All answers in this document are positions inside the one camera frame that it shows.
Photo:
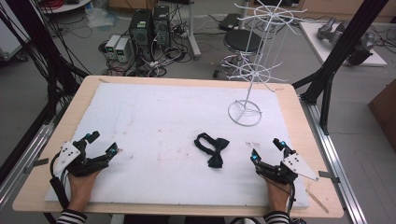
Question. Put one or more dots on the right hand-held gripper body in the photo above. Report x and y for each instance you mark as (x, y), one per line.
(295, 165)

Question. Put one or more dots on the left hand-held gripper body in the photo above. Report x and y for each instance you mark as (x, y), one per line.
(70, 155)

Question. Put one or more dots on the black bow tie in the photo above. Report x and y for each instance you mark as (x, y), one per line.
(216, 152)

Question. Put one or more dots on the person's left hand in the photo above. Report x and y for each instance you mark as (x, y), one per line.
(80, 189)

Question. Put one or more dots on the person's right hand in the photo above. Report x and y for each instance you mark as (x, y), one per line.
(278, 196)

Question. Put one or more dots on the metal table clamp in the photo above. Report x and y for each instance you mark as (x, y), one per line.
(329, 176)
(35, 164)

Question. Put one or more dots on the thin wooden stick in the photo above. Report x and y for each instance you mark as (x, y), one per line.
(317, 201)

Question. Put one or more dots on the white foam mat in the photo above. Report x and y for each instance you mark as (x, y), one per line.
(162, 130)

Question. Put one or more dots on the white bench power supply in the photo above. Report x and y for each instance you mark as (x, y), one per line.
(122, 50)
(111, 46)

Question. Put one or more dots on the brown wooden cabinet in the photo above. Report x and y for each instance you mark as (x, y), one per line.
(384, 115)

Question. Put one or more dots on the white board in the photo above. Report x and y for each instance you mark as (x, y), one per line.
(323, 46)

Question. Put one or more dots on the black round stool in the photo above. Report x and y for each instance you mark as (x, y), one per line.
(241, 40)

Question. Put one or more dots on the black computer tower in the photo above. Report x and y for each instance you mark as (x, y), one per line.
(162, 26)
(141, 32)

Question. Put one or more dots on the clear plastic bag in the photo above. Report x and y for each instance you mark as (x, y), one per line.
(101, 17)

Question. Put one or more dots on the grey robot part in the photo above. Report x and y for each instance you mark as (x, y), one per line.
(330, 29)

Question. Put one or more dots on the round white table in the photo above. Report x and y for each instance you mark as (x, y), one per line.
(65, 6)

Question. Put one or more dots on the flat black box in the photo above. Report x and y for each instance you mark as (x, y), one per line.
(229, 21)

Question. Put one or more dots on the grey metal stand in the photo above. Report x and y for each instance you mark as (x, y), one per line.
(193, 34)

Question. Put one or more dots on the aluminium rail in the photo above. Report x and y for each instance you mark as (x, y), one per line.
(336, 161)
(21, 168)

